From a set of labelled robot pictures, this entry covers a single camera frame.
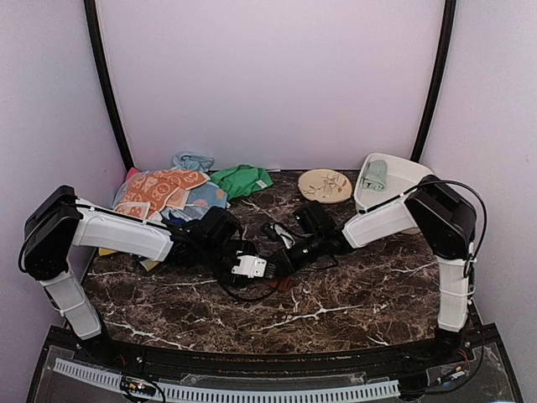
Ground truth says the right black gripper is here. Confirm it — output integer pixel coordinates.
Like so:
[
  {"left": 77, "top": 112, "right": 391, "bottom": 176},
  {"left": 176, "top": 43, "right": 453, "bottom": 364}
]
[{"left": 268, "top": 233, "right": 325, "bottom": 277}]

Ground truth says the dark red towel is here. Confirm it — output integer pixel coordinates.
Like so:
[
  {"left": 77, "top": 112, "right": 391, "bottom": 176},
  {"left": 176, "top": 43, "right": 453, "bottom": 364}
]
[{"left": 264, "top": 277, "right": 294, "bottom": 291}]

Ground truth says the mint green panda towel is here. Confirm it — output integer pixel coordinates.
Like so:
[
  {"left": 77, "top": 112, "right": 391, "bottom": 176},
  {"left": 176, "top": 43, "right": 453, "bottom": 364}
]
[{"left": 360, "top": 160, "right": 388, "bottom": 192}]

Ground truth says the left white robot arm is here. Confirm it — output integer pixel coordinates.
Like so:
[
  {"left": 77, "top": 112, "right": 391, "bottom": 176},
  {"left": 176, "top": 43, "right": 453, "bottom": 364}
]
[{"left": 18, "top": 186, "right": 267, "bottom": 366}]

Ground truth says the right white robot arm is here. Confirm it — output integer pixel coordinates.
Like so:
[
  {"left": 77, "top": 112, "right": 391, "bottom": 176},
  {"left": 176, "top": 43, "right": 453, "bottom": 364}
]
[{"left": 268, "top": 175, "right": 487, "bottom": 364}]

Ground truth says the royal blue towel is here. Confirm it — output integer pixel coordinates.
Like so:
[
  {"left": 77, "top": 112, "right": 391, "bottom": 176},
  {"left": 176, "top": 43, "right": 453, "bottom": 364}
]
[{"left": 160, "top": 208, "right": 194, "bottom": 222}]

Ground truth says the blue orange patterned towel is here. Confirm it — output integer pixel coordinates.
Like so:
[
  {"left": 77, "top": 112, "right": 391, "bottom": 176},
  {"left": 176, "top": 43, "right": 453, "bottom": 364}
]
[{"left": 168, "top": 182, "right": 229, "bottom": 219}]

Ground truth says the beige bird ceramic plate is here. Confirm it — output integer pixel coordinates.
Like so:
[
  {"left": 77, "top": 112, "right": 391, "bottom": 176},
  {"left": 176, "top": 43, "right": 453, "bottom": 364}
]
[{"left": 298, "top": 169, "right": 353, "bottom": 204}]

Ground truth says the white yellow patterned towel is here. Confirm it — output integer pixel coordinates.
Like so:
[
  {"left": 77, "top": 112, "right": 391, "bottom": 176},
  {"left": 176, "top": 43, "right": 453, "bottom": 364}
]
[{"left": 98, "top": 248, "right": 160, "bottom": 272}]

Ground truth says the bright green towel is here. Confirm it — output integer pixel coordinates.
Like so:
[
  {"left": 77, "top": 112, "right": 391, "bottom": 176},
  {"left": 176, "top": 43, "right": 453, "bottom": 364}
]
[{"left": 210, "top": 165, "right": 274, "bottom": 200}]

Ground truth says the light blue towel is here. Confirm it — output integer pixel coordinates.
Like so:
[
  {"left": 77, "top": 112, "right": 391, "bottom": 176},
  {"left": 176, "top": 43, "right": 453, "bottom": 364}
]
[{"left": 172, "top": 153, "right": 215, "bottom": 173}]

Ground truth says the orange pink patterned towel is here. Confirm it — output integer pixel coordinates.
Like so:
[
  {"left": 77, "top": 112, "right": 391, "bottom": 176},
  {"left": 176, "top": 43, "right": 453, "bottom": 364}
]
[{"left": 114, "top": 170, "right": 209, "bottom": 221}]

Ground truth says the white plastic tub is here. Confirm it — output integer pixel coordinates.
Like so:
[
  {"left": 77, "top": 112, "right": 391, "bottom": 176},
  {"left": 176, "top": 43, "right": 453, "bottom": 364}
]
[{"left": 346, "top": 153, "right": 433, "bottom": 245}]

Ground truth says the small green circuit board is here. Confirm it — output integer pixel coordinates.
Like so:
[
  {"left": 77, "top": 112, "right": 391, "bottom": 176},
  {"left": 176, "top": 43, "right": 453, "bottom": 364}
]
[{"left": 120, "top": 377, "right": 157, "bottom": 396}]

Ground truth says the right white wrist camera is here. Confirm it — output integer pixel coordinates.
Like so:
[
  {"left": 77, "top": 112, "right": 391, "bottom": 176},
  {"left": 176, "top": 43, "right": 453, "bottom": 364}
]
[{"left": 261, "top": 222, "right": 295, "bottom": 249}]

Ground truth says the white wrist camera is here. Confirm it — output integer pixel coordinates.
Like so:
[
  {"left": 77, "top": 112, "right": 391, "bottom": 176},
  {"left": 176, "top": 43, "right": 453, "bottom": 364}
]
[
  {"left": 231, "top": 251, "right": 268, "bottom": 279},
  {"left": 261, "top": 222, "right": 295, "bottom": 249}
]

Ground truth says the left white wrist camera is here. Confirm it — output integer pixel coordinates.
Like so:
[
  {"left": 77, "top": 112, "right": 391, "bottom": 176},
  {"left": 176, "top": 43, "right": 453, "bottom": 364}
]
[{"left": 231, "top": 251, "right": 268, "bottom": 279}]

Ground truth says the black camera cable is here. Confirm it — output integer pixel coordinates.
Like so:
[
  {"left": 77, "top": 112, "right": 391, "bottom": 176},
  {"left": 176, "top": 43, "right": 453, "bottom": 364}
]
[{"left": 211, "top": 268, "right": 278, "bottom": 303}]

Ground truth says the black front table rail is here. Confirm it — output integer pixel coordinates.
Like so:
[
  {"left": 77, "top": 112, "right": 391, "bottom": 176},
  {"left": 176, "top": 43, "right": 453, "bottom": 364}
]
[{"left": 78, "top": 337, "right": 464, "bottom": 377}]

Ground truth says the white slotted cable duct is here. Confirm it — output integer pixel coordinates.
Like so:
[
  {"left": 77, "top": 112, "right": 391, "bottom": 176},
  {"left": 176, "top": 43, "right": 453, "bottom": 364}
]
[{"left": 52, "top": 359, "right": 400, "bottom": 402}]

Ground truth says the right black frame post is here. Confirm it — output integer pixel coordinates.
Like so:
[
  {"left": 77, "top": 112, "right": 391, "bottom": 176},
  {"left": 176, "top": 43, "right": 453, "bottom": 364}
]
[{"left": 410, "top": 0, "right": 457, "bottom": 163}]

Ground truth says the black frame post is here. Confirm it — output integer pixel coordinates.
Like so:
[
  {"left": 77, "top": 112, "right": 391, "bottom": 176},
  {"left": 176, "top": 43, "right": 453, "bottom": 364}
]
[
  {"left": 83, "top": 0, "right": 134, "bottom": 171},
  {"left": 410, "top": 0, "right": 457, "bottom": 163}
]

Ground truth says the left black frame post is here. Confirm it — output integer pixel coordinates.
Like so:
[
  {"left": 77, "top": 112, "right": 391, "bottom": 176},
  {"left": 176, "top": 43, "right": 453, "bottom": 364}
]
[{"left": 83, "top": 0, "right": 134, "bottom": 171}]

